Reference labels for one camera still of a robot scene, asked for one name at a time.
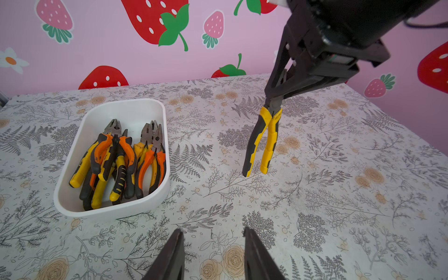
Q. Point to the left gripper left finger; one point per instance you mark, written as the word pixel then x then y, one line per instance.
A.
pixel 170 263

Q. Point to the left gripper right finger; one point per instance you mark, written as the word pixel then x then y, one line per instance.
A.
pixel 259 265

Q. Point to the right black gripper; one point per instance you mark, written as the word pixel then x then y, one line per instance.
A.
pixel 322 42

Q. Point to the orange black long-nose pliers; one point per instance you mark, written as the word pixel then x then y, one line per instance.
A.
pixel 109 156

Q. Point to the white plastic storage box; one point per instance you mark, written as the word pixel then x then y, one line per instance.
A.
pixel 132 115

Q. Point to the yellow black pliers large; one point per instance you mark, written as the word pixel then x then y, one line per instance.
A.
pixel 93 157

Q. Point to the orange handled pliers small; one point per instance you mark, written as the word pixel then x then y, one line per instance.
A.
pixel 155 158

